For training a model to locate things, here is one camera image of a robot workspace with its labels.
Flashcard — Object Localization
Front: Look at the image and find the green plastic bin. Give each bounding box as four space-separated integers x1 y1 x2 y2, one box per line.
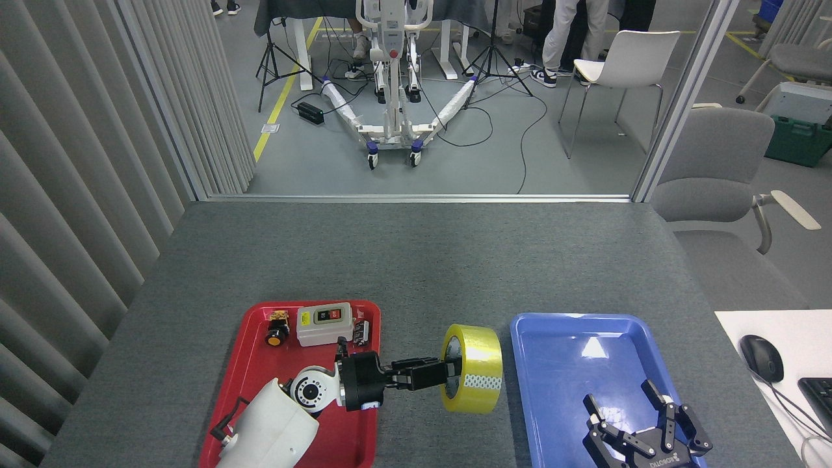
764 115 832 168

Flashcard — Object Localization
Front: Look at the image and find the grey office chair with armrest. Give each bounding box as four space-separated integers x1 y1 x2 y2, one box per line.
650 107 823 311

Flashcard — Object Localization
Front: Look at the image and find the silver aluminium post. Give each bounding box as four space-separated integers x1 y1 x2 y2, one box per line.
632 0 742 203

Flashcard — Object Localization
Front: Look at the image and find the black computer mouse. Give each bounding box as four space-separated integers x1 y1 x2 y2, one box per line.
739 335 785 384

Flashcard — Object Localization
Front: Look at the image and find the mouse cable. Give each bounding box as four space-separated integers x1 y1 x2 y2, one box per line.
757 370 832 449

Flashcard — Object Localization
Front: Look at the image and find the grey chair on castors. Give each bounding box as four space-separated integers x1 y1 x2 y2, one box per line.
736 43 832 105

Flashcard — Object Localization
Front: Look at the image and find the black yellow push button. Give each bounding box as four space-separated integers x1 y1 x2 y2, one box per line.
265 311 291 347

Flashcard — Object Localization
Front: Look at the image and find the black floor cable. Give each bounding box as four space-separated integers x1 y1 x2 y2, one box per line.
517 71 550 194

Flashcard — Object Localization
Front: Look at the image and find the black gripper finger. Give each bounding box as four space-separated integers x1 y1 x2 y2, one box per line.
640 379 714 456
582 393 657 465
383 372 450 393
382 356 463 378

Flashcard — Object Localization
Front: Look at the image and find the grey box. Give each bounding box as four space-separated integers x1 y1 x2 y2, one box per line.
757 82 832 125

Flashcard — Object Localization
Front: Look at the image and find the white plastic chair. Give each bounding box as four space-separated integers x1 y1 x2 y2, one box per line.
558 31 681 160

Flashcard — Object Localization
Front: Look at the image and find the white two-button switch box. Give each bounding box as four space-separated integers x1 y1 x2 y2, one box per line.
297 302 354 347

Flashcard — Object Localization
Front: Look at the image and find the black keyboard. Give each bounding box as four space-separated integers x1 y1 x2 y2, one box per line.
797 377 832 437

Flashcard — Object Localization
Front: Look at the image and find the red plastic tray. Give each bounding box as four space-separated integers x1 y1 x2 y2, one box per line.
199 300 382 468

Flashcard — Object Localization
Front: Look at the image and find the person in dark trousers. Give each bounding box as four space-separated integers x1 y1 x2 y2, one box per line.
572 0 658 62

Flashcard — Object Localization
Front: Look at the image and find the person in light trousers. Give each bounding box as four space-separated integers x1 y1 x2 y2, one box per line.
530 0 612 88

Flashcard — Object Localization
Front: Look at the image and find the yellow tape roll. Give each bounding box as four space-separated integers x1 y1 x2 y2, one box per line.
441 324 504 415

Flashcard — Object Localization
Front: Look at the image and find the white stand on wheels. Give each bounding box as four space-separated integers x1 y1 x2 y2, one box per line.
320 0 479 171

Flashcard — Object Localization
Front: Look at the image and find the blue plastic tray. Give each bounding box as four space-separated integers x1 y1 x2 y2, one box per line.
510 313 709 468

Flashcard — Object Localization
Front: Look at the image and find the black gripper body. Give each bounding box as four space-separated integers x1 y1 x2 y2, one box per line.
341 351 385 412
611 447 707 468

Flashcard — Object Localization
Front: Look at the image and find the black tripod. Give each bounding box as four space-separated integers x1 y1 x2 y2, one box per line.
463 0 534 110
255 16 324 113

